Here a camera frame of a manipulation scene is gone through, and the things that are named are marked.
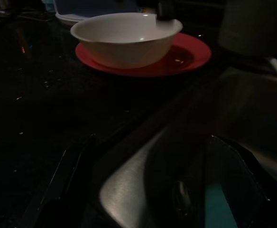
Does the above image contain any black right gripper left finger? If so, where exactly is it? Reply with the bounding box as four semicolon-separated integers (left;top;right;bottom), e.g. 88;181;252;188
19;133;98;228

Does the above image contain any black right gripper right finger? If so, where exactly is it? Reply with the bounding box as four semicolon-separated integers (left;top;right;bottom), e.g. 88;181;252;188
206;134;277;228

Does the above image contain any stainless steel sink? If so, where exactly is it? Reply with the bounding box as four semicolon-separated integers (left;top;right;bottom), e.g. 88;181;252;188
98;66;277;228

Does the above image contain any pink plate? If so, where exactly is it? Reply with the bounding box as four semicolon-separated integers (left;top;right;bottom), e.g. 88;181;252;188
75;32;212;77

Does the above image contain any white bowl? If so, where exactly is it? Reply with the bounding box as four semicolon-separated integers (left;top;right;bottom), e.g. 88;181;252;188
70;12;184;70

